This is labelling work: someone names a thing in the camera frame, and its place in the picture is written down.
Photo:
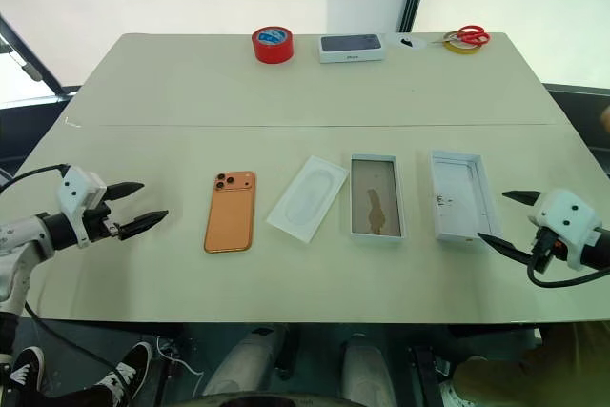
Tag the black white sneaker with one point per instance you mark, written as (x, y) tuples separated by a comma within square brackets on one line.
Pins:
[(126, 369), (26, 371)]

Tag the grey rounded shape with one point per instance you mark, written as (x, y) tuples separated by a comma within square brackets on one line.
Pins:
[(367, 369), (243, 359)]

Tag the olive trousers leg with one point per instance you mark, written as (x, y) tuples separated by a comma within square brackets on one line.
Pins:
[(548, 369)]

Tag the orange smartphone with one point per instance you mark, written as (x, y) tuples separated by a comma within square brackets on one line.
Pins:
[(229, 216)]

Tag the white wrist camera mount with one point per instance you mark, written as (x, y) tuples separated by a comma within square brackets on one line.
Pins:
[(78, 190), (567, 216)]

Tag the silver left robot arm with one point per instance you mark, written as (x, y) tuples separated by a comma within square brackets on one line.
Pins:
[(21, 230)]

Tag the white paper insert sleeve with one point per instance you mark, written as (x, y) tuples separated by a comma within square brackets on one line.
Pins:
[(307, 199)]

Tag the black table leg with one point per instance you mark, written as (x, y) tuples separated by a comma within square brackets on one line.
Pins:
[(429, 371)]

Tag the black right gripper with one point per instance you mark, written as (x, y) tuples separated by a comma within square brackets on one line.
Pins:
[(543, 247)]

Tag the white phone box base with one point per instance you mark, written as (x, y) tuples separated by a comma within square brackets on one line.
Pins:
[(376, 197)]

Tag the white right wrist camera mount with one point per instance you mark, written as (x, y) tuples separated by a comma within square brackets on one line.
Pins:
[(567, 216)]

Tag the red tape roll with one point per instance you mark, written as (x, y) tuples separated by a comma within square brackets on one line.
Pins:
[(273, 47)]

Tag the yellow tape roll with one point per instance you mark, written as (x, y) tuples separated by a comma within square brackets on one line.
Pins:
[(464, 48)]

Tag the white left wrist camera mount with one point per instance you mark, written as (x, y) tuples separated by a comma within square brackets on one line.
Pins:
[(78, 190)]

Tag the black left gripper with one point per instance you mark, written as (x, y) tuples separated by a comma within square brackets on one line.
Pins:
[(97, 226)]

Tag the sealed white phone box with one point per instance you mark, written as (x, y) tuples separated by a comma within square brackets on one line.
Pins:
[(351, 48)]

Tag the bystander bare hand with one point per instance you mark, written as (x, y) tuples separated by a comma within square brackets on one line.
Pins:
[(606, 118)]

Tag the black slanted frame bar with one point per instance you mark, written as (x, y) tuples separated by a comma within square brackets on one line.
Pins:
[(33, 59)]

